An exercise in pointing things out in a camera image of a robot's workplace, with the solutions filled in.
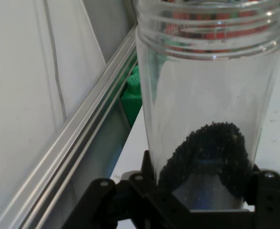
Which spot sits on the green foam block beside rail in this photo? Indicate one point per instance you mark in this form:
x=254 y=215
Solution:
x=131 y=97

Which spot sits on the clear jar with black beads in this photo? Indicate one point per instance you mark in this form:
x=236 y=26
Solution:
x=202 y=95

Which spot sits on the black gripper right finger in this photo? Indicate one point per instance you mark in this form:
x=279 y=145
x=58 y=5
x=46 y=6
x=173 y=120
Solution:
x=271 y=202

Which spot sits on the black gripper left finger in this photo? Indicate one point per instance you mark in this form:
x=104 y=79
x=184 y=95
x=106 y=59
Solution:
x=101 y=200

